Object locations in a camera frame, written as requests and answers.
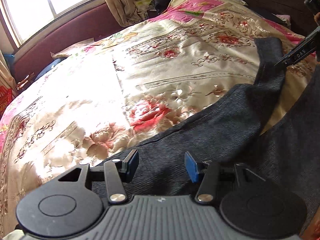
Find red shopping bag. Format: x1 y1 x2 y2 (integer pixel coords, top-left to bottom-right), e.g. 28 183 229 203
0 86 12 116

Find dark grey knit pants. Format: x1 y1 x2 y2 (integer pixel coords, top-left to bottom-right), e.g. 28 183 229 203
91 36 320 233

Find floral satin bedspread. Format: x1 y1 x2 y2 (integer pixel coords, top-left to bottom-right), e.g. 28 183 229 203
1 0 319 239

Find maroon upholstered window bench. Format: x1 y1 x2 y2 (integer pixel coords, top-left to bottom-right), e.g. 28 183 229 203
11 4 124 82

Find window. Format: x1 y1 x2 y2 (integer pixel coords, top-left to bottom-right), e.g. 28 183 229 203
1 0 90 47

